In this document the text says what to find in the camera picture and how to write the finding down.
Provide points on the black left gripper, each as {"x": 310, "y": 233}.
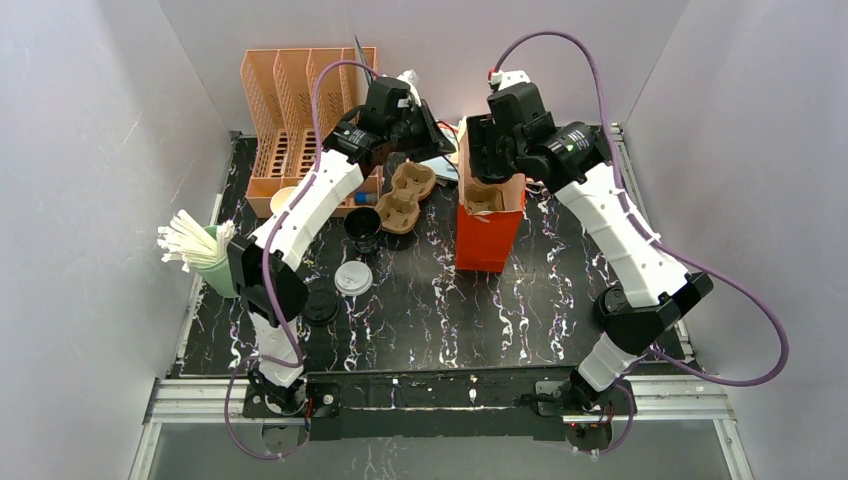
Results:
{"x": 428, "y": 130}

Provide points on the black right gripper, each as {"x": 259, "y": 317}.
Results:
{"x": 483, "y": 148}

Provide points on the brown pulp cup carrier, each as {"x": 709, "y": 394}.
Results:
{"x": 483, "y": 199}
{"x": 399, "y": 209}

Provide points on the orange paper bag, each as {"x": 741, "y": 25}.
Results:
{"x": 484, "y": 242}

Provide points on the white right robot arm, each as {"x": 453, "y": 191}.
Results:
{"x": 659, "y": 289}

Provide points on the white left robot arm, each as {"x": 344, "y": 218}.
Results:
{"x": 264, "y": 263}

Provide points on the grey folder in organizer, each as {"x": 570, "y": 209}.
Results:
{"x": 366, "y": 55}

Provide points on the light blue paper bag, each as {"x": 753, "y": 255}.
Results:
{"x": 442, "y": 165}

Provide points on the blue capped small bottle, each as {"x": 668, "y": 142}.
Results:
{"x": 366, "y": 198}

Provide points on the orange plastic file organizer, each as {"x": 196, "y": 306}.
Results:
{"x": 279, "y": 85}

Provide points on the black paper cup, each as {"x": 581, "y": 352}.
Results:
{"x": 363, "y": 227}

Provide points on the white cup lid underneath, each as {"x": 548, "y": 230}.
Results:
{"x": 353, "y": 278}

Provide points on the black cup lid right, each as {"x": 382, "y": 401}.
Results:
{"x": 610, "y": 302}

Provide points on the black cup lid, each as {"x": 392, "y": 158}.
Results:
{"x": 321, "y": 308}
{"x": 610, "y": 302}

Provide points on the black cup lid left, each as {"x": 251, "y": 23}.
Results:
{"x": 321, "y": 308}

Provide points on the green straw holder cup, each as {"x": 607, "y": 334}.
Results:
{"x": 216, "y": 273}

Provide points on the white wrapped straws bundle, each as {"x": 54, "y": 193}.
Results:
{"x": 196, "y": 247}

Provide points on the aluminium rail frame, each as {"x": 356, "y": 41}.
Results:
{"x": 657, "y": 398}

